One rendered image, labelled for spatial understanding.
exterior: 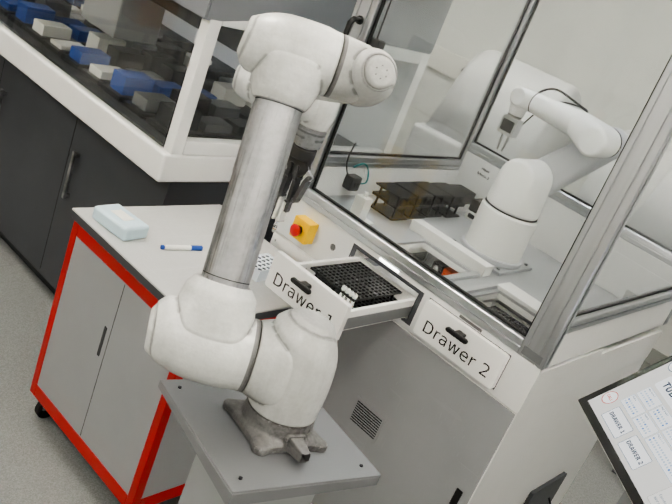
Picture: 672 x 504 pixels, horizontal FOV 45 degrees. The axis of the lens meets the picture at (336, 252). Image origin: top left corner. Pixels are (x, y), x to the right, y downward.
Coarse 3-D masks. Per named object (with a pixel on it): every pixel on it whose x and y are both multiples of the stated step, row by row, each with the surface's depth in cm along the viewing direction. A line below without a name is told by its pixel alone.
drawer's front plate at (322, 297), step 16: (288, 256) 224; (272, 272) 227; (288, 272) 223; (304, 272) 219; (272, 288) 227; (288, 288) 223; (320, 288) 216; (304, 304) 220; (320, 304) 216; (336, 304) 212; (336, 320) 213; (336, 336) 213
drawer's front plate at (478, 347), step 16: (432, 304) 231; (432, 320) 232; (448, 320) 228; (432, 336) 232; (448, 336) 229; (480, 336) 223; (448, 352) 229; (480, 352) 222; (496, 352) 219; (464, 368) 226; (480, 368) 223; (496, 368) 219
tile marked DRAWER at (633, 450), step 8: (624, 440) 182; (632, 440) 181; (640, 440) 180; (624, 448) 180; (632, 448) 179; (640, 448) 178; (624, 456) 178; (632, 456) 177; (640, 456) 176; (648, 456) 175; (632, 464) 175; (640, 464) 174
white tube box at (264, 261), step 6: (258, 258) 249; (264, 258) 251; (270, 258) 252; (258, 264) 245; (264, 264) 247; (270, 264) 248; (258, 270) 241; (264, 270) 242; (252, 276) 243; (258, 276) 241; (264, 276) 244
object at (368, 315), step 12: (300, 264) 231; (312, 264) 235; (324, 264) 240; (384, 276) 246; (408, 300) 236; (360, 312) 219; (372, 312) 224; (384, 312) 228; (396, 312) 233; (408, 312) 238; (348, 324) 218; (360, 324) 222; (372, 324) 228
